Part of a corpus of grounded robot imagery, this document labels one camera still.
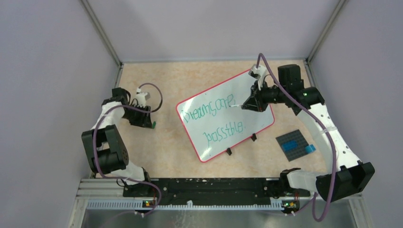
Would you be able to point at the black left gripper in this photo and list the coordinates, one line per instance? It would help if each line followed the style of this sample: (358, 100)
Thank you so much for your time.
(144, 120)

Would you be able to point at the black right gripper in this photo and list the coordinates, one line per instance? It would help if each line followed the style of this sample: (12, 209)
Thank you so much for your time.
(255, 102)

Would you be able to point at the red-edged whiteboard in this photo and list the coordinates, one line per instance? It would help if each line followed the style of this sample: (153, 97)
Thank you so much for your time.
(213, 126)

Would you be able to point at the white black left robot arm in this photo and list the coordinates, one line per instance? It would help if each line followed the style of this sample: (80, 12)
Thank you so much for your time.
(104, 147)

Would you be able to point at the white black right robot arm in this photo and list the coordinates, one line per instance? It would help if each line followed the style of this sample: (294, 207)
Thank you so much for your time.
(347, 174)

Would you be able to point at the black whiteboard clip upper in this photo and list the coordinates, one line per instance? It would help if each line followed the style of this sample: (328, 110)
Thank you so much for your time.
(253, 137)

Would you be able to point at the black whiteboard clip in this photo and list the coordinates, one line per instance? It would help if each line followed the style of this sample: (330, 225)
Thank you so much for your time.
(253, 137)
(229, 151)

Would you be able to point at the black whiteboard clip lower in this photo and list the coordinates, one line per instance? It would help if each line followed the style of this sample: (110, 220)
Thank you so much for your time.
(229, 151)

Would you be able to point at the grey lego baseplate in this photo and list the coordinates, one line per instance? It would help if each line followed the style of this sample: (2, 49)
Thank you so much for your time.
(297, 136)

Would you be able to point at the blue lego brick on plate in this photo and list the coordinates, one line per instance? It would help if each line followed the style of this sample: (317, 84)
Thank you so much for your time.
(290, 145)

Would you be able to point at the light blue lego brick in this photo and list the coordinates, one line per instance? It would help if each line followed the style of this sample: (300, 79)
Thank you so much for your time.
(310, 149)

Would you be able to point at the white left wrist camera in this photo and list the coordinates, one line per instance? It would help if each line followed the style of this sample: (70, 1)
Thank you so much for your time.
(141, 97)

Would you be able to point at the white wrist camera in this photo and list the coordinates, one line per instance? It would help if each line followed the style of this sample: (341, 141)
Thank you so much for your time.
(141, 97)
(259, 73)

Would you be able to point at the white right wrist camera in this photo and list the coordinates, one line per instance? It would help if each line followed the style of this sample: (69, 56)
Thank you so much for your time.
(259, 73)

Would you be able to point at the aluminium frame rail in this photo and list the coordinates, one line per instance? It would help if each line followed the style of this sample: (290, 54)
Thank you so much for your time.
(350, 212)

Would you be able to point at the white slotted cable duct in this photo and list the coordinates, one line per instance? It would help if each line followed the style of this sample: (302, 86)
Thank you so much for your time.
(135, 204)

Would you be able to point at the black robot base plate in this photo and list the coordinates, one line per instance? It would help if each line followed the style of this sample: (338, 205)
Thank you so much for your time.
(214, 191)

